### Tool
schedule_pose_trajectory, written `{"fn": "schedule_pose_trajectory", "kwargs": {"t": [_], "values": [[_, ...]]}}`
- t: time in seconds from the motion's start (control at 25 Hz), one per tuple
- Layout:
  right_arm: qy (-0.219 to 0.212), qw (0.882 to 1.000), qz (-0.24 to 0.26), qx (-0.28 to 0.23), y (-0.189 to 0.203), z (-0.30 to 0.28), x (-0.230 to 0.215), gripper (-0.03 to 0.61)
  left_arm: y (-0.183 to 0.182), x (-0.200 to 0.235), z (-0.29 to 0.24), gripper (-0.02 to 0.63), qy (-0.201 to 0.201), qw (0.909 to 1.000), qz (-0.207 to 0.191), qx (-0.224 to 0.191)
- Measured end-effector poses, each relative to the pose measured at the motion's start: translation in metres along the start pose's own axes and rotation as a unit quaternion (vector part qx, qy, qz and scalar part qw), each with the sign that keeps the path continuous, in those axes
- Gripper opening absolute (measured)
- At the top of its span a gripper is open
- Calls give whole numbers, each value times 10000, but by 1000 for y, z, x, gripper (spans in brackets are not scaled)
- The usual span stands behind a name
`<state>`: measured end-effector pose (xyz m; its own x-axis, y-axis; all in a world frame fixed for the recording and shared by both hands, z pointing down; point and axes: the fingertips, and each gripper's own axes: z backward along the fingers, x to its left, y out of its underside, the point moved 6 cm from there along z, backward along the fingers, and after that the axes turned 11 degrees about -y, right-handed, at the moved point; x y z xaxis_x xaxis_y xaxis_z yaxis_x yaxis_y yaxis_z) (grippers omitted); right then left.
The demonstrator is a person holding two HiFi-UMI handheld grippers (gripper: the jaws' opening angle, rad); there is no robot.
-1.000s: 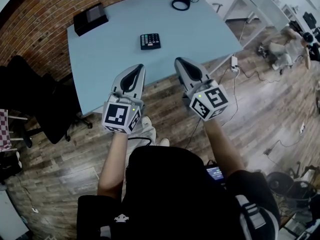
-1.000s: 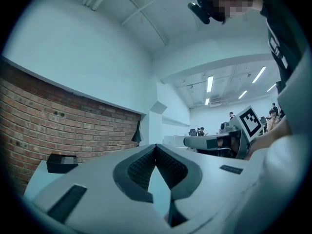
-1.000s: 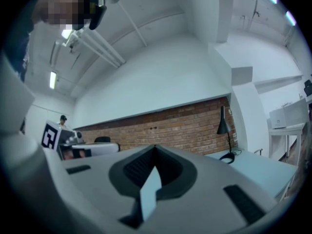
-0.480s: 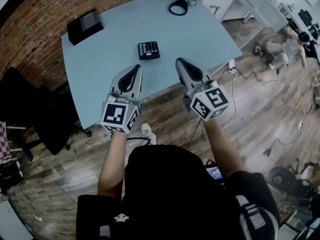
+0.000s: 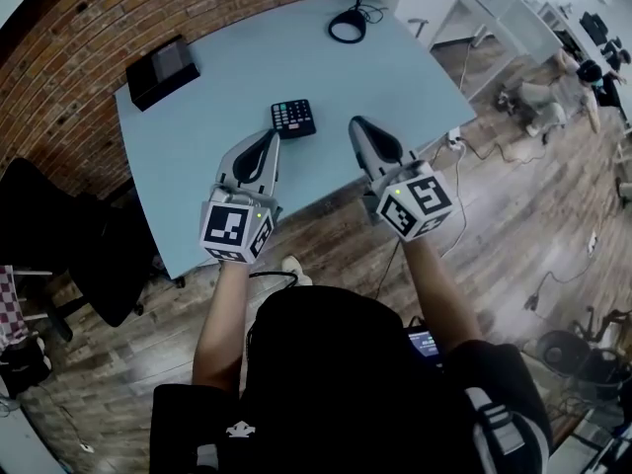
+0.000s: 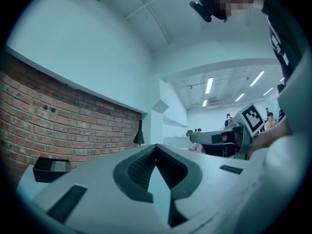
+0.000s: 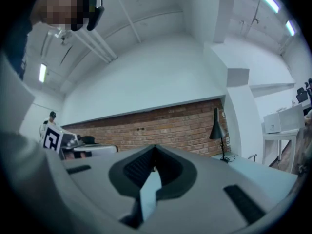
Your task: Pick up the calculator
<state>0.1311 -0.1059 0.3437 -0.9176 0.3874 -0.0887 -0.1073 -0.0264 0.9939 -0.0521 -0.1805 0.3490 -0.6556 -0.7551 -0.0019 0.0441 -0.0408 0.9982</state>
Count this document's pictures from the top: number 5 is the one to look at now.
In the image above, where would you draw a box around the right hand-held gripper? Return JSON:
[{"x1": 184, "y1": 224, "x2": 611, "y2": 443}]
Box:
[{"x1": 348, "y1": 115, "x2": 455, "y2": 243}]

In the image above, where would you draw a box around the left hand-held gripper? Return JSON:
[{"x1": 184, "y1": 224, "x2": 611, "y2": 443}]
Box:
[{"x1": 198, "y1": 128, "x2": 283, "y2": 266}]

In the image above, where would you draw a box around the black calculator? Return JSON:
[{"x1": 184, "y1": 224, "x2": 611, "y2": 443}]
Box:
[{"x1": 270, "y1": 98, "x2": 318, "y2": 141}]

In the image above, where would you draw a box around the person's right forearm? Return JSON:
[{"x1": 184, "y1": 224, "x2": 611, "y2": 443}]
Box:
[{"x1": 401, "y1": 237, "x2": 484, "y2": 356}]

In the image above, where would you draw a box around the person's left forearm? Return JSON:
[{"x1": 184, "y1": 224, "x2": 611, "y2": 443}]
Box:
[{"x1": 191, "y1": 259, "x2": 251, "y2": 395}]

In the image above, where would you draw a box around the person's white shoe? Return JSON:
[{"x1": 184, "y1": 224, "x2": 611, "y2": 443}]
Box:
[{"x1": 280, "y1": 255, "x2": 314, "y2": 287}]

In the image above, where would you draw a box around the black box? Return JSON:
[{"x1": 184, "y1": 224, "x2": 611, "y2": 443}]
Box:
[{"x1": 124, "y1": 35, "x2": 201, "y2": 114}]

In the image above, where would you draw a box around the black desk lamp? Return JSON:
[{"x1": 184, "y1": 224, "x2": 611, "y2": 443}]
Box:
[{"x1": 327, "y1": 0, "x2": 389, "y2": 45}]

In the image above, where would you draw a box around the black device with screen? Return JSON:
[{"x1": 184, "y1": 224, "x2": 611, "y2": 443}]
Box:
[{"x1": 405, "y1": 328, "x2": 443, "y2": 367}]

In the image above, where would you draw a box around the black office chair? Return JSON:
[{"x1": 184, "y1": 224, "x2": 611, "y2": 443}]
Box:
[{"x1": 0, "y1": 157, "x2": 187, "y2": 331}]

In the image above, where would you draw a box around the person's black shirt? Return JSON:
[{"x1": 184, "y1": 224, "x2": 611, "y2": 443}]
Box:
[{"x1": 147, "y1": 284, "x2": 555, "y2": 474}]

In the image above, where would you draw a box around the black round container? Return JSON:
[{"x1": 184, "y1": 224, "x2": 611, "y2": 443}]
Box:
[{"x1": 536, "y1": 329, "x2": 594, "y2": 380}]

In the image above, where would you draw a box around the checkered cloth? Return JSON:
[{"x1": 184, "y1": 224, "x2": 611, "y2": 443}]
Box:
[{"x1": 0, "y1": 264, "x2": 27, "y2": 341}]

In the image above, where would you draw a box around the black bag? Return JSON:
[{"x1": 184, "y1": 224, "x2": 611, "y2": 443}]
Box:
[{"x1": 0, "y1": 337, "x2": 52, "y2": 400}]

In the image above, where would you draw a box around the black cable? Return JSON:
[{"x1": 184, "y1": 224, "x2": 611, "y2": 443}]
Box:
[{"x1": 245, "y1": 270, "x2": 301, "y2": 359}]

